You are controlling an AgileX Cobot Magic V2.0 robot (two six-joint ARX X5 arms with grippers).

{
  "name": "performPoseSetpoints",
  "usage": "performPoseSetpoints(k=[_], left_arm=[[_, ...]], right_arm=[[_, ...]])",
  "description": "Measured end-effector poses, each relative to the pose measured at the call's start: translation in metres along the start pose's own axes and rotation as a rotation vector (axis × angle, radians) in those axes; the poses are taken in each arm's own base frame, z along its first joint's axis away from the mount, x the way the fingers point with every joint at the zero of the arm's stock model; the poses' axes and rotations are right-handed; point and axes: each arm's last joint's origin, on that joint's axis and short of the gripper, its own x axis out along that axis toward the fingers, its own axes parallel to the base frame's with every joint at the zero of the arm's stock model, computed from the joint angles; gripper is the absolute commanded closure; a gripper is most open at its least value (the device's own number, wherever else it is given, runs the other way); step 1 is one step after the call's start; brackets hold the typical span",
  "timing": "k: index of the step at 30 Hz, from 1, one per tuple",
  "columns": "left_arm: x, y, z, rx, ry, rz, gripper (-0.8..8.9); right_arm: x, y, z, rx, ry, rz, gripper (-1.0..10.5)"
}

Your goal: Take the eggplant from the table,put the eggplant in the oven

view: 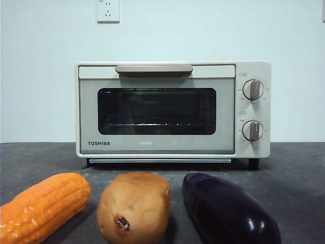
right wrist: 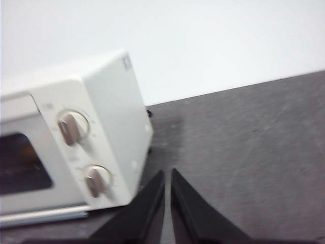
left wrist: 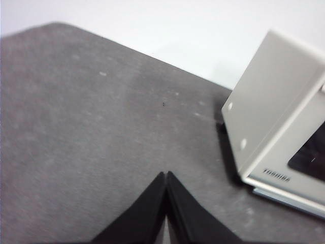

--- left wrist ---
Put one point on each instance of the cream toaster oven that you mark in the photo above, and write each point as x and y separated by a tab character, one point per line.
266	89

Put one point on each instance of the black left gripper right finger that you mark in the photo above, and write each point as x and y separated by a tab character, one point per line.
190	221

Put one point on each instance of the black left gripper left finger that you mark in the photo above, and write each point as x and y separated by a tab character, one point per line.
142	221

